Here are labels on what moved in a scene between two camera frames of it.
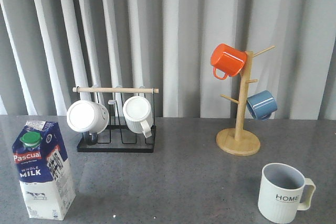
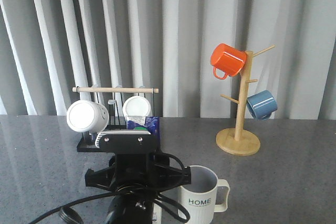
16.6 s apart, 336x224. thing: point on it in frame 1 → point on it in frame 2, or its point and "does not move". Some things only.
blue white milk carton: [44, 171] → [151, 124]
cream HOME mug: [283, 191] → [205, 196]
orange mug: [229, 59] does not move
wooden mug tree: [241, 141] does not move
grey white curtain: [62, 30] does not move
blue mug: [261, 105] does not move
